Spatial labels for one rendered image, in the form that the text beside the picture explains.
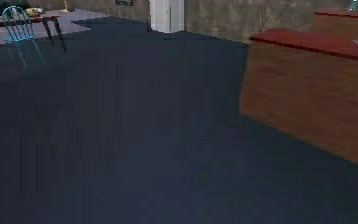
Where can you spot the black framed wall picture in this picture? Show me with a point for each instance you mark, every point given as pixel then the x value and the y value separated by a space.
pixel 124 2

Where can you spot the brown table with black legs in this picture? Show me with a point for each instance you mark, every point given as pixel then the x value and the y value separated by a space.
pixel 37 18

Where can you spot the blue spindle-back chair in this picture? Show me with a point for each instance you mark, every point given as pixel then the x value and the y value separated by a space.
pixel 16 30

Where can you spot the white room door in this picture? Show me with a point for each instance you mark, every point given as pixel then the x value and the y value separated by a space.
pixel 163 15

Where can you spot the wooden cabinet with red top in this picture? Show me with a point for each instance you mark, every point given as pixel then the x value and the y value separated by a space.
pixel 340 22

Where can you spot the yellow dish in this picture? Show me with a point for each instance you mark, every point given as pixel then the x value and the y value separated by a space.
pixel 34 12

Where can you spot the wooden counter with red top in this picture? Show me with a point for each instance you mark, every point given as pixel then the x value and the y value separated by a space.
pixel 307 86

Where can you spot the teal bottle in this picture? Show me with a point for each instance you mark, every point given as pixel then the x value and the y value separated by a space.
pixel 353 5

